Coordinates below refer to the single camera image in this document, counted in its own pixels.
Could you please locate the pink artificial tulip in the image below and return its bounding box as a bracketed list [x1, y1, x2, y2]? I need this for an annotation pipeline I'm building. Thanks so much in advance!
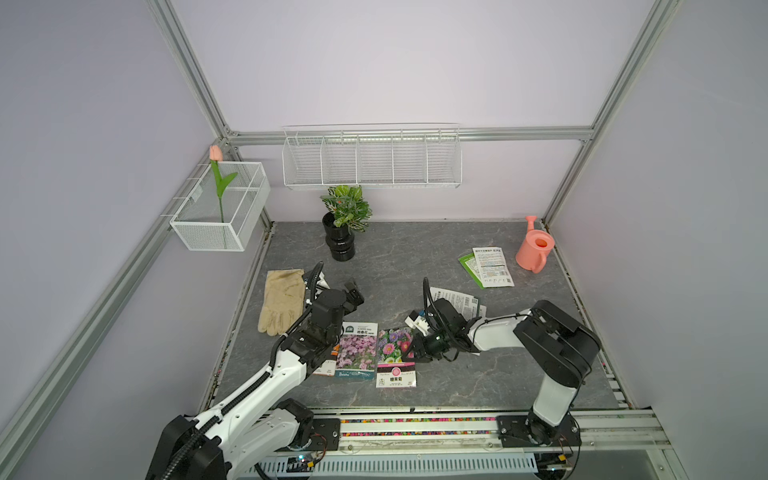
[209, 145, 238, 222]

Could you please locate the white text seed packet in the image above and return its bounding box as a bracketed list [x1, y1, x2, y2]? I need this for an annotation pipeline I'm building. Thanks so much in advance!
[473, 247, 514, 288]

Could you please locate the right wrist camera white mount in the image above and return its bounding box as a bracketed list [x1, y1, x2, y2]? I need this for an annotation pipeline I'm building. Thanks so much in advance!
[404, 310, 430, 336]

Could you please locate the pink chrysanthemum seed packet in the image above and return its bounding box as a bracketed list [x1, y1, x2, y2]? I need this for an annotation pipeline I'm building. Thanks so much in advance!
[375, 327, 417, 389]

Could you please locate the green potted plant black pot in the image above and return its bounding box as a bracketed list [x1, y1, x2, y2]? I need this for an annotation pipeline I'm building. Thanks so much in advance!
[321, 185, 372, 262]

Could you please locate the orange marigold seed packet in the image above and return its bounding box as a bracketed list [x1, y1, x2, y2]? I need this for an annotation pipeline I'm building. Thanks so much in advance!
[313, 357, 336, 377]

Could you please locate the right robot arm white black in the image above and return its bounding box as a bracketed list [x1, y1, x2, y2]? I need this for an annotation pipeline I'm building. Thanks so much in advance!
[404, 298, 602, 446]

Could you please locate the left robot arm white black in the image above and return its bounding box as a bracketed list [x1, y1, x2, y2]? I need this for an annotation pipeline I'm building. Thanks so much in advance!
[146, 263, 364, 479]

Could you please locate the beige work glove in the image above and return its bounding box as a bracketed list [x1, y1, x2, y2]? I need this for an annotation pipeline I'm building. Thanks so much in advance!
[258, 269, 305, 336]

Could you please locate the white mesh wall basket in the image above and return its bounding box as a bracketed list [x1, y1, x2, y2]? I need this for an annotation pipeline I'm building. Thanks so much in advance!
[170, 161, 270, 252]

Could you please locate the sunflower seed packet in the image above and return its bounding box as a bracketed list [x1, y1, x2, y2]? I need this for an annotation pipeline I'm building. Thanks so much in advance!
[430, 287, 481, 320]

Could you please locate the purple flower seed packet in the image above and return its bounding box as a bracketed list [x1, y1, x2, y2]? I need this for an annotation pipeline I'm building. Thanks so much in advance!
[335, 322, 379, 380]

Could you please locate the white wire wall shelf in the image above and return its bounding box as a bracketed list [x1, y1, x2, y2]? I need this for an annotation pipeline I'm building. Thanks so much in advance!
[282, 123, 463, 189]

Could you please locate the green seed packet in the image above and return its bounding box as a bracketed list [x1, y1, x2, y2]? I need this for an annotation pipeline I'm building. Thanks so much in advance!
[459, 253, 485, 289]

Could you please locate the pink watering can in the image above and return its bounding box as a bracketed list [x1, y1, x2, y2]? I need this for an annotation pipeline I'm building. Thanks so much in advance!
[515, 215, 555, 274]

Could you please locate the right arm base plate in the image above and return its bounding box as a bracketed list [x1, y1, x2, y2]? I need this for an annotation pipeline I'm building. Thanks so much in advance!
[496, 412, 582, 448]

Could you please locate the aluminium front rail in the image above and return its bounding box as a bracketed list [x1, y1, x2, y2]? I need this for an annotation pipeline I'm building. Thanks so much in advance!
[167, 409, 673, 464]

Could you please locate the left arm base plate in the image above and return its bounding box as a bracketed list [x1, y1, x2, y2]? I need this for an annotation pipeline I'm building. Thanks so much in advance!
[287, 418, 341, 452]

